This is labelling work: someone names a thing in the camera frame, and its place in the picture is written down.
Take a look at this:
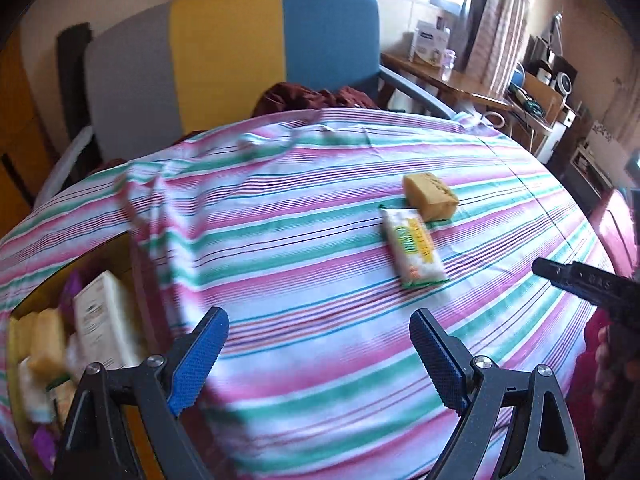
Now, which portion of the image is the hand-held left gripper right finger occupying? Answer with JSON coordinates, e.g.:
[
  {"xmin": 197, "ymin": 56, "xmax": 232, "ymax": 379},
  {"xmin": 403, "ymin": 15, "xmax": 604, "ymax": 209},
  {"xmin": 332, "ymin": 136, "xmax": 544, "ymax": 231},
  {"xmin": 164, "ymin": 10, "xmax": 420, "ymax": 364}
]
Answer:
[{"xmin": 409, "ymin": 308, "xmax": 586, "ymax": 480}]

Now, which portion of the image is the grey yellow blue chair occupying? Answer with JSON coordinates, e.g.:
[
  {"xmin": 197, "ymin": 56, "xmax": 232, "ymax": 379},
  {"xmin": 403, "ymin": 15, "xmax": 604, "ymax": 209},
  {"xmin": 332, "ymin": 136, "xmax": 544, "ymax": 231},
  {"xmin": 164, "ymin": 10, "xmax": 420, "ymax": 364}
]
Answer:
[{"xmin": 32, "ymin": 0, "xmax": 456, "ymax": 201}]

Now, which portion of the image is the wooden shelf unit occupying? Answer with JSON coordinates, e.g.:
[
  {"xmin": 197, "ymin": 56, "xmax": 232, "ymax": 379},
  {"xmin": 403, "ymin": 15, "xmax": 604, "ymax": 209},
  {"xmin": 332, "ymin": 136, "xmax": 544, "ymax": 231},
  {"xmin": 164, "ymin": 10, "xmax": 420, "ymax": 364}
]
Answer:
[{"xmin": 510, "ymin": 35, "xmax": 586, "ymax": 161}]

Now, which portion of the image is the wooden side desk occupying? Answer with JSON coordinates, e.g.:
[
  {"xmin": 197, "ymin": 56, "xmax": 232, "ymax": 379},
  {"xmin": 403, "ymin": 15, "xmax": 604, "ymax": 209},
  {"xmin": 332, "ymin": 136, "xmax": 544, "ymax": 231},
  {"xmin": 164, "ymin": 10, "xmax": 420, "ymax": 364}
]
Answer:
[{"xmin": 380, "ymin": 52, "xmax": 516, "ymax": 126}]

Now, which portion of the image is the person's right hand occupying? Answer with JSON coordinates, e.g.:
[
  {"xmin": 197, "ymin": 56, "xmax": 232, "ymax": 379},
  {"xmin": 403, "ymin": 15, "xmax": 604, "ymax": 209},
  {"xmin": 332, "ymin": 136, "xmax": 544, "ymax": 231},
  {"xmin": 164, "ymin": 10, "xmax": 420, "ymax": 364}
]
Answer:
[{"xmin": 596, "ymin": 326, "xmax": 614, "ymax": 401}]

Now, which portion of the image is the pink object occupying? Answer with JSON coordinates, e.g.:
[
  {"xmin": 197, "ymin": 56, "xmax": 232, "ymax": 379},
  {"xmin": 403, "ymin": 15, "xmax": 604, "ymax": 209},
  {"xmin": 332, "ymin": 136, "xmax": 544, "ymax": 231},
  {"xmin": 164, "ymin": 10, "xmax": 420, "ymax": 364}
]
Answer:
[{"xmin": 587, "ymin": 187, "xmax": 638, "ymax": 271}]

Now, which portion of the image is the gold metal tin box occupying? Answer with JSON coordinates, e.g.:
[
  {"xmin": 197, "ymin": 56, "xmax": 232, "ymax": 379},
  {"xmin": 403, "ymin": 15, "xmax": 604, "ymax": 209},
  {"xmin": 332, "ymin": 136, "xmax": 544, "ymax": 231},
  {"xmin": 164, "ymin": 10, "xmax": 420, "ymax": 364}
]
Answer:
[{"xmin": 7, "ymin": 232, "xmax": 166, "ymax": 480}]

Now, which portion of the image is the striped pink green tablecloth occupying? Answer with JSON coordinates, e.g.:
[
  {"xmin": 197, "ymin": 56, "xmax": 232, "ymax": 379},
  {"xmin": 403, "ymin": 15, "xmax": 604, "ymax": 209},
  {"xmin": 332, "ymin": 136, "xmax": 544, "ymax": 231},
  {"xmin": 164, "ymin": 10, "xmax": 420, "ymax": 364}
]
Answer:
[{"xmin": 0, "ymin": 107, "xmax": 616, "ymax": 480}]

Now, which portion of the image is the white cable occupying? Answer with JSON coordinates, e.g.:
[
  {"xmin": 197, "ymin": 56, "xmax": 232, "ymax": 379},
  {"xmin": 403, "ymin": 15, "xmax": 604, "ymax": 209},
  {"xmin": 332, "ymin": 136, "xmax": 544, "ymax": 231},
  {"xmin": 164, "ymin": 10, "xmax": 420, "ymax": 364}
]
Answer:
[{"xmin": 477, "ymin": 110, "xmax": 508, "ymax": 133}]

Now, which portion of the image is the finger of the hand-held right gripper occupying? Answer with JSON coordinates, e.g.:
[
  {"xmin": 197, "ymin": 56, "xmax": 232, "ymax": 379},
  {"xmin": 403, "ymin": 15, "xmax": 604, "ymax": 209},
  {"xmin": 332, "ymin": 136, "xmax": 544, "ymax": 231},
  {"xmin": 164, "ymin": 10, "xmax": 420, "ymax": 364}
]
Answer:
[{"xmin": 531, "ymin": 257, "xmax": 640, "ymax": 306}]

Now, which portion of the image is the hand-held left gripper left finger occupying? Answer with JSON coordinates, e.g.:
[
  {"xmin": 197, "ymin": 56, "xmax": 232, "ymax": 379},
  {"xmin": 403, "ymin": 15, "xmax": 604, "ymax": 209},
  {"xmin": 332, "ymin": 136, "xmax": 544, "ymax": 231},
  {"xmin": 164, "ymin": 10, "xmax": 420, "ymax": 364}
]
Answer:
[{"xmin": 52, "ymin": 306, "xmax": 230, "ymax": 480}]

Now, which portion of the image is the pink striped window curtain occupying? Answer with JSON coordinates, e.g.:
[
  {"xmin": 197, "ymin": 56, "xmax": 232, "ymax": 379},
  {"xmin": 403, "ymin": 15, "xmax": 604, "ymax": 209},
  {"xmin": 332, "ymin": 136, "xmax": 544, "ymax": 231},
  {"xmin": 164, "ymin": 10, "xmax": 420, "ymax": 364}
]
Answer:
[{"xmin": 465, "ymin": 0, "xmax": 538, "ymax": 93}]

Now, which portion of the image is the black rolled mat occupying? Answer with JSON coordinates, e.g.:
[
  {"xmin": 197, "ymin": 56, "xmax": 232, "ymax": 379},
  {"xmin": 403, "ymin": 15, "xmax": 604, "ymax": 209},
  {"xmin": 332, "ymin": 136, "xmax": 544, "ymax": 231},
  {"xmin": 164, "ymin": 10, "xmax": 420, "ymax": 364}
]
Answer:
[{"xmin": 56, "ymin": 22, "xmax": 93, "ymax": 161}]

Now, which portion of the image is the white cloth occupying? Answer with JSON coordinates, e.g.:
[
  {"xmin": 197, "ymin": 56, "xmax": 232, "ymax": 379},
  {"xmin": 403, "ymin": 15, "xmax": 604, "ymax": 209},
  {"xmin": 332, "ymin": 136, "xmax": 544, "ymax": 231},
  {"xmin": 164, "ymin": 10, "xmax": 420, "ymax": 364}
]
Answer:
[{"xmin": 17, "ymin": 360, "xmax": 56, "ymax": 423}]

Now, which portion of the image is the white box green label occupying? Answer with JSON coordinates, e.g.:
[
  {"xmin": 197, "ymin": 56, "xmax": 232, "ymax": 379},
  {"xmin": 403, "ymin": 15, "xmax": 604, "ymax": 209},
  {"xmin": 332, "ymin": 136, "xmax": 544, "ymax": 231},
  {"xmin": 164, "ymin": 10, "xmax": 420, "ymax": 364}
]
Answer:
[{"xmin": 72, "ymin": 270, "xmax": 143, "ymax": 368}]

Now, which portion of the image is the wooden wardrobe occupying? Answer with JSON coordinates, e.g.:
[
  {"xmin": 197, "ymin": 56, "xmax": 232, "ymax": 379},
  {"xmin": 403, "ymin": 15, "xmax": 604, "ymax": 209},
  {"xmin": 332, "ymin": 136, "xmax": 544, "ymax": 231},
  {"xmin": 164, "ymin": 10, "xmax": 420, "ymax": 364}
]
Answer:
[{"xmin": 0, "ymin": 25, "xmax": 56, "ymax": 221}]

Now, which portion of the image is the person's pink clothing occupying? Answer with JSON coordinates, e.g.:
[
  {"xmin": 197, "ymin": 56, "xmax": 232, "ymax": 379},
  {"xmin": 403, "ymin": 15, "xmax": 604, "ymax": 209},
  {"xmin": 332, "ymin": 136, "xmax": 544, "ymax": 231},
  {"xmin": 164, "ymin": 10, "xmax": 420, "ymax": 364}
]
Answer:
[{"xmin": 567, "ymin": 310, "xmax": 608, "ymax": 441}]

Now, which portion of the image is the white product box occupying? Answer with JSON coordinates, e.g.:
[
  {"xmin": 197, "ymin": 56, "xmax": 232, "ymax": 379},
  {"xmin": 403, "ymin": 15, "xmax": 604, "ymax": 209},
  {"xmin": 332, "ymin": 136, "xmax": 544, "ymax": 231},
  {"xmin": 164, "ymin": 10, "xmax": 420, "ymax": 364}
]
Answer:
[{"xmin": 407, "ymin": 20, "xmax": 451, "ymax": 68}]

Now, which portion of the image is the dark red cloth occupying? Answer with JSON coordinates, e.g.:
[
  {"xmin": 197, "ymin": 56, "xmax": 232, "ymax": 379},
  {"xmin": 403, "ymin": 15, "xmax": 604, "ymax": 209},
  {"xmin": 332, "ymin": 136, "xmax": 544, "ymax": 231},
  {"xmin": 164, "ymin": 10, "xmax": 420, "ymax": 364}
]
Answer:
[{"xmin": 250, "ymin": 81, "xmax": 381, "ymax": 117}]

